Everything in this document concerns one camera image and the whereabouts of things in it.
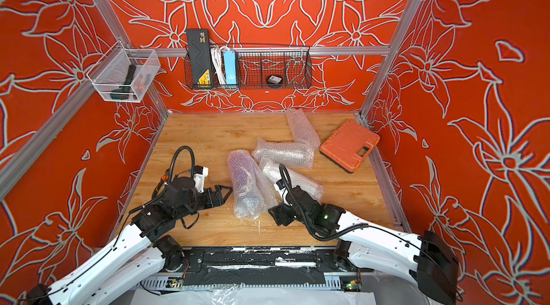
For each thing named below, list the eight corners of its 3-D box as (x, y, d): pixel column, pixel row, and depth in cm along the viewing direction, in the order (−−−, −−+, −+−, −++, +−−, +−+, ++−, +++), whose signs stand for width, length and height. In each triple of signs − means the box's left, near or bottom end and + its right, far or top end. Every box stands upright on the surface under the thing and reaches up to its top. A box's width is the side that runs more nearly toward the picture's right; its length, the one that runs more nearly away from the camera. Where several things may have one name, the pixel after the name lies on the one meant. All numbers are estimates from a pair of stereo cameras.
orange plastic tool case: (318, 153, 104) (319, 147, 100) (345, 124, 116) (348, 117, 112) (351, 176, 96) (354, 170, 91) (377, 142, 108) (381, 135, 104)
